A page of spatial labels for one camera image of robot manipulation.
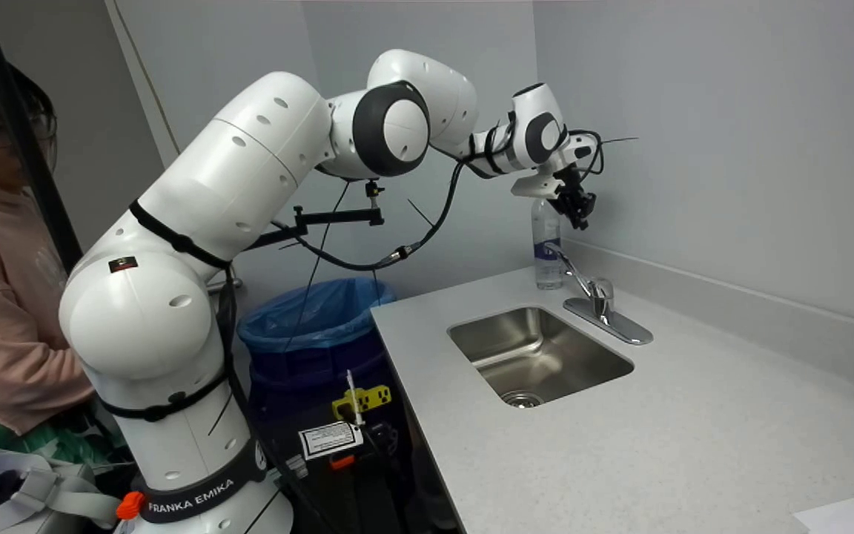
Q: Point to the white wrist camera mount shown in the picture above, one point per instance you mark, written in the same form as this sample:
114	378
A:
535	185

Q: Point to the yellow black clamp with tag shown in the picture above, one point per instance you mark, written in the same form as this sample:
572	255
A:
345	430

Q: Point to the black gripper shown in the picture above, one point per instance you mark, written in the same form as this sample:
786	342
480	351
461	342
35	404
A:
572	201

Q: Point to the chrome sink faucet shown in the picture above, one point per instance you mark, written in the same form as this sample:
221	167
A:
593	305

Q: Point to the person in pink hoodie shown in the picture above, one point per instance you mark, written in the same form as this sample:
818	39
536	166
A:
43	387

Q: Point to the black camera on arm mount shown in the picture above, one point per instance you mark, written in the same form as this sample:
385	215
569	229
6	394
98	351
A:
304	222

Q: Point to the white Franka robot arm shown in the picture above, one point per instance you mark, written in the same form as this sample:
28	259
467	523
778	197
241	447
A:
144	323

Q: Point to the stainless steel sink basin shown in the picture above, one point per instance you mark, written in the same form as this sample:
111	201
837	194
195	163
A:
529	358

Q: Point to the clear plastic water bottle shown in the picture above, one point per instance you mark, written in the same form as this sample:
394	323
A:
547	246

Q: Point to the blue lined trash bin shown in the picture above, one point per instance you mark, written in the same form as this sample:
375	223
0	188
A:
304	342

